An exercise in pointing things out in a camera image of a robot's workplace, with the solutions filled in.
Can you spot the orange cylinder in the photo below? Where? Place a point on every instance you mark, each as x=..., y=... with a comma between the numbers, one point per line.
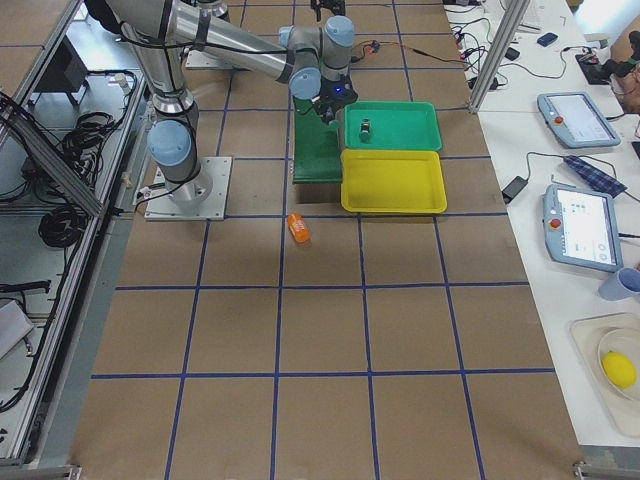
x=298, y=228

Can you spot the blue teach pendant near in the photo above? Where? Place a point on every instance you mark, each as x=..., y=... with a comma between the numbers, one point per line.
x=580, y=228

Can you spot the blue teach pendant far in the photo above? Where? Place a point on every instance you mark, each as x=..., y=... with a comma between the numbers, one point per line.
x=575, y=120

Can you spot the beige tray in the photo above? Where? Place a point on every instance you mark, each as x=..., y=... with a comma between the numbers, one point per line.
x=600, y=337

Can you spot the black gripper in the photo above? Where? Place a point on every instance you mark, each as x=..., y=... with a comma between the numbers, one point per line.
x=328, y=104
x=324, y=4

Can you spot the green push button switch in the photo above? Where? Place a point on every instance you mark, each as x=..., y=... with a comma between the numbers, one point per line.
x=365, y=134

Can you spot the light blue mug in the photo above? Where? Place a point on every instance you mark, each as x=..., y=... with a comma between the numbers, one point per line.
x=621, y=285

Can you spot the blue teach pendant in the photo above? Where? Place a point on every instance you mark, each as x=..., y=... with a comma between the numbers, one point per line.
x=575, y=120
x=580, y=228

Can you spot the white bowl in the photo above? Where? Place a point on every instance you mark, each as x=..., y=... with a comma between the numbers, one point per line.
x=626, y=342

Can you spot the yellow lemon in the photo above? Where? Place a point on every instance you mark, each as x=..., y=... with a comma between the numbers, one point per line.
x=619, y=369

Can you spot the yellow plastic tray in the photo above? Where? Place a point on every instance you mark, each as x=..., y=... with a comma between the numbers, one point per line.
x=392, y=181

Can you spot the blue plaid cloth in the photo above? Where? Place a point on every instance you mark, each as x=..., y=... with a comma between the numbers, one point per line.
x=597, y=179

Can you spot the green conveyor belt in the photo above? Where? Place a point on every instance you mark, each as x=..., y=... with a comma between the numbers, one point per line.
x=316, y=158

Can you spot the aluminium frame post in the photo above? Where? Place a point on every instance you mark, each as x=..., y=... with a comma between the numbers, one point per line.
x=512, y=17

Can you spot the green plastic tray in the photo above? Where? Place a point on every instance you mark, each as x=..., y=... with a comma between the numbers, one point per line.
x=395, y=125

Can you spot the black power adapter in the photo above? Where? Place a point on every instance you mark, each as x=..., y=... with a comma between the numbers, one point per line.
x=513, y=188

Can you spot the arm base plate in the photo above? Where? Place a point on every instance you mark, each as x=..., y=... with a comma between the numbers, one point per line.
x=203, y=198
x=212, y=59

